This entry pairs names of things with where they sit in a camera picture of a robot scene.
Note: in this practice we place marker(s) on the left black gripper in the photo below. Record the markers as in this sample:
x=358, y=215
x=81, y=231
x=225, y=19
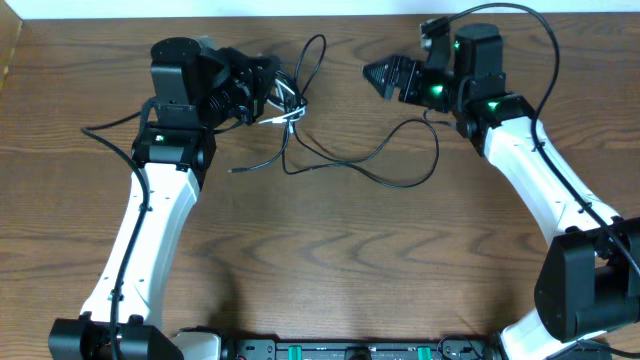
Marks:
x=257, y=74

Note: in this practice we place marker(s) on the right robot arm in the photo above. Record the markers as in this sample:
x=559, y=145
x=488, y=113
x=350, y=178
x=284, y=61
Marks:
x=589, y=281

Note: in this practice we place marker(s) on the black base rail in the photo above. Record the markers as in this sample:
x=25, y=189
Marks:
x=350, y=350

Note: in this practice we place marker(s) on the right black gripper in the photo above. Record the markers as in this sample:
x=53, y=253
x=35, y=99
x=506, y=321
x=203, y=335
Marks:
x=397, y=67

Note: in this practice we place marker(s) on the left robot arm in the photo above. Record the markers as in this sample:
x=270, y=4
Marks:
x=197, y=88

